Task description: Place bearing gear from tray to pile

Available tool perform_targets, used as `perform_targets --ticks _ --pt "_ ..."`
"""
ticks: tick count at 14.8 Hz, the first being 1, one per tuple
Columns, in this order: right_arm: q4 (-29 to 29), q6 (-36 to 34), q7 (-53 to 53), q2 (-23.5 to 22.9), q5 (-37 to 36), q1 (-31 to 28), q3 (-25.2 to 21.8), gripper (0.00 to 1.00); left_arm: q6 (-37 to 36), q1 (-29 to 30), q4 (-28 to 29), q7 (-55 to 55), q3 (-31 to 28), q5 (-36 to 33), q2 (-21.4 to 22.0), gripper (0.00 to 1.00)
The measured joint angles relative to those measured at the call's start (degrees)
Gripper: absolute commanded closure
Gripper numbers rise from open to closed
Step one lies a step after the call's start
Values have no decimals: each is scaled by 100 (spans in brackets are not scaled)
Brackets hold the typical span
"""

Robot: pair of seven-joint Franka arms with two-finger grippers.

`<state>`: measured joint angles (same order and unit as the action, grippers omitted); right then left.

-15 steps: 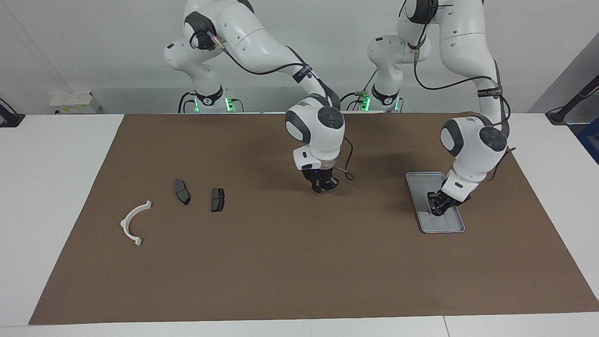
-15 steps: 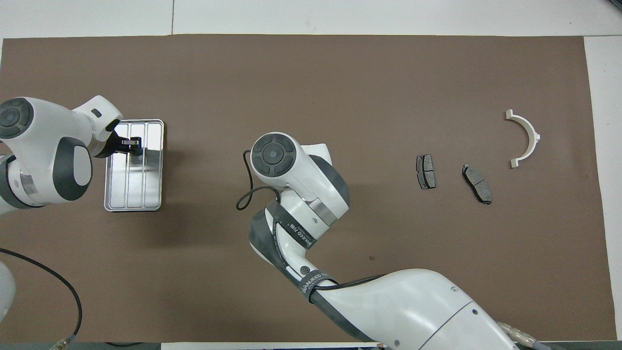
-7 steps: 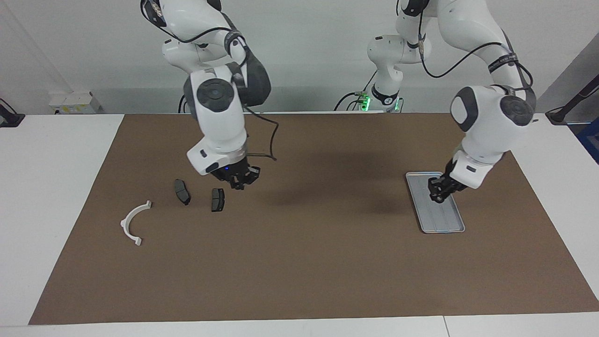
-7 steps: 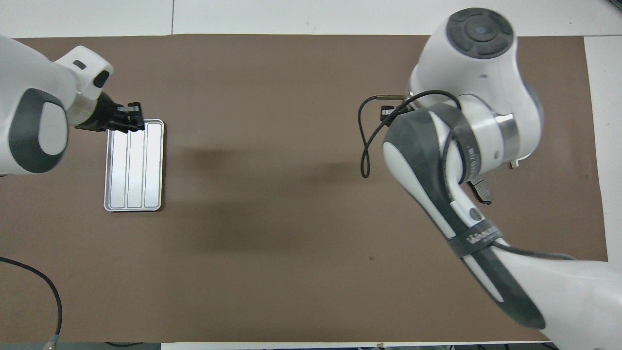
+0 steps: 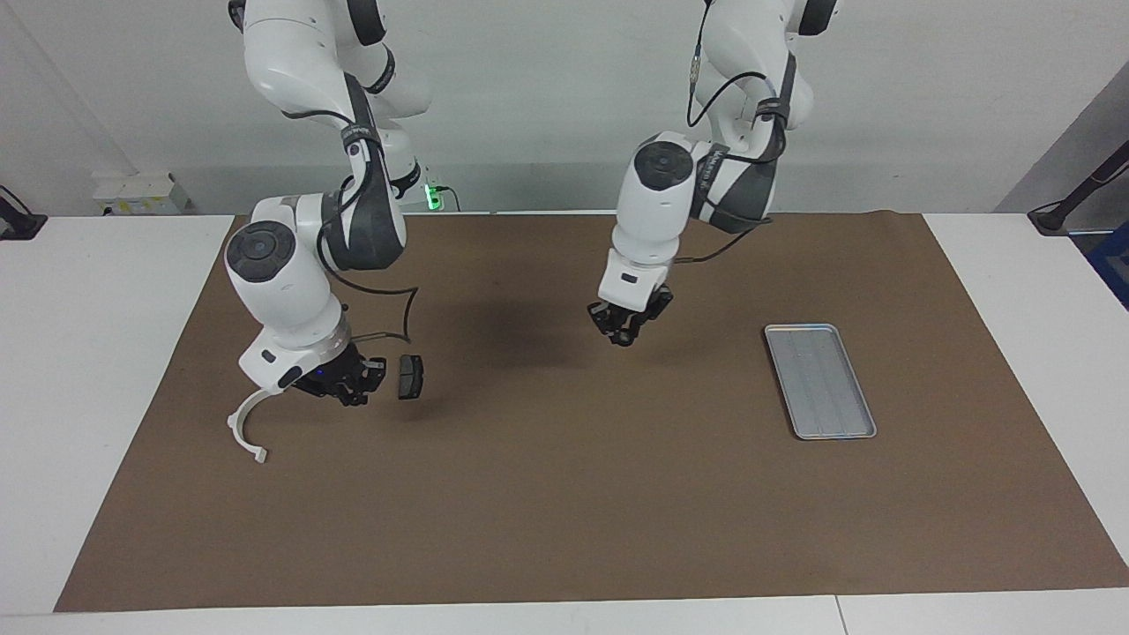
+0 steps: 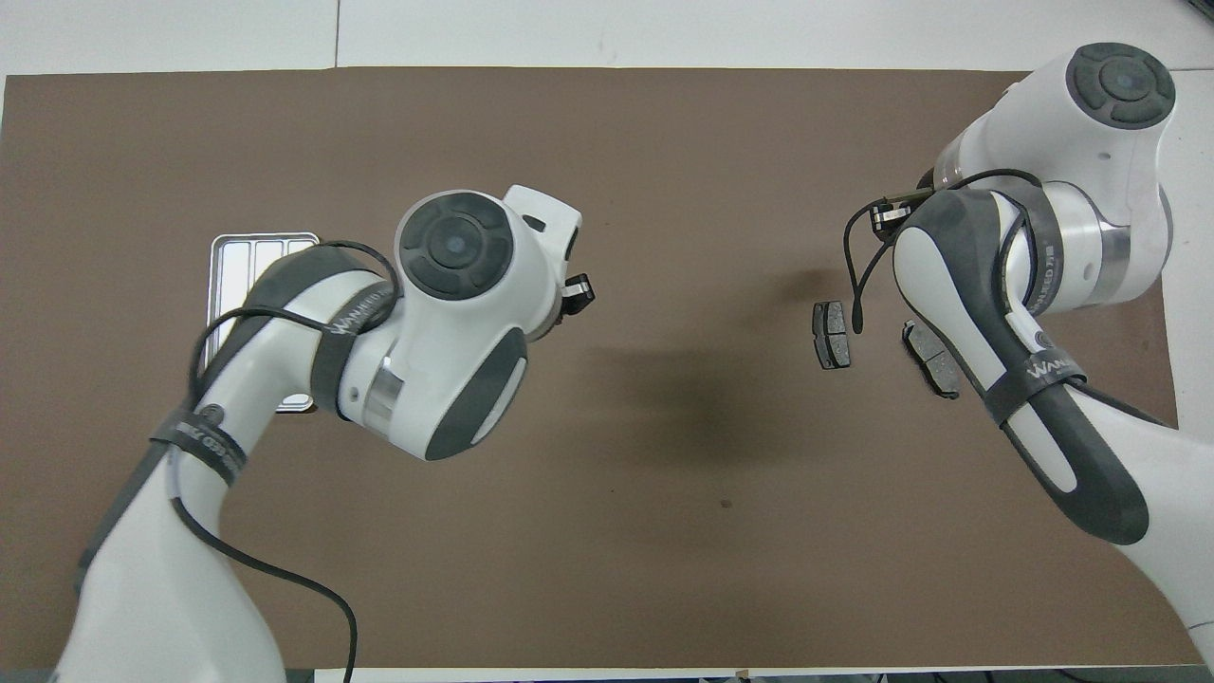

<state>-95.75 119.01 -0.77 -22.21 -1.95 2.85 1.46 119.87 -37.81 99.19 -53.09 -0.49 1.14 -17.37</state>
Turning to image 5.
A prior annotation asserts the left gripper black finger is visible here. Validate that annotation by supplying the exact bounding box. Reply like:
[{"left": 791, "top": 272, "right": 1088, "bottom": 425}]
[
  {"left": 632, "top": 293, "right": 673, "bottom": 341},
  {"left": 588, "top": 303, "right": 629, "bottom": 347}
]

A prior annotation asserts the white semicircular bracket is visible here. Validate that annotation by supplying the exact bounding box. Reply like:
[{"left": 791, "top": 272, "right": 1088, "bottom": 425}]
[{"left": 227, "top": 388, "right": 268, "bottom": 465}]

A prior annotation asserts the brown table mat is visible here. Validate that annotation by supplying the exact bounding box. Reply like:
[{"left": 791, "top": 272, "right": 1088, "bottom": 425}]
[{"left": 53, "top": 210, "right": 1129, "bottom": 614}]

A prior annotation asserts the silver metal tray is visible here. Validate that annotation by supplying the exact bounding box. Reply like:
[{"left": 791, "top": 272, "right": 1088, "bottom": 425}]
[{"left": 764, "top": 324, "right": 878, "bottom": 440}]

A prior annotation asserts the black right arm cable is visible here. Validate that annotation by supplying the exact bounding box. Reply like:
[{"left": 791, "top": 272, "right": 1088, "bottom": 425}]
[{"left": 318, "top": 154, "right": 417, "bottom": 347}]

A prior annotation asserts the black angled stand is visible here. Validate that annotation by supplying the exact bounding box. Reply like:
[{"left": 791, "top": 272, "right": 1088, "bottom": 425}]
[{"left": 1028, "top": 141, "right": 1129, "bottom": 237}]

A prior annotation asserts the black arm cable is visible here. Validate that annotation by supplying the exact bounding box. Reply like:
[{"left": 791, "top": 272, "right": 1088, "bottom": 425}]
[
  {"left": 677, "top": 0, "right": 786, "bottom": 265},
  {"left": 318, "top": 154, "right": 417, "bottom": 347}
]

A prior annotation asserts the white power strip box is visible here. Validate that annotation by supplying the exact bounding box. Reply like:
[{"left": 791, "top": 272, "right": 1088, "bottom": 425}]
[{"left": 93, "top": 172, "right": 191, "bottom": 215}]

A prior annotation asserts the black table clamp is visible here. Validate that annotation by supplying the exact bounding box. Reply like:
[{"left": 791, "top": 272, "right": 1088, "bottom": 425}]
[{"left": 0, "top": 185, "right": 47, "bottom": 241}]

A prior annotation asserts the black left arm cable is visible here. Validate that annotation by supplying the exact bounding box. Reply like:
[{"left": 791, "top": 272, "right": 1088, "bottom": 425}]
[{"left": 677, "top": 0, "right": 786, "bottom": 265}]

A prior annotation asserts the blue crate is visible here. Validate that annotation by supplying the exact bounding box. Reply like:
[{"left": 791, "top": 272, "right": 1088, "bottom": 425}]
[{"left": 1087, "top": 220, "right": 1129, "bottom": 310}]

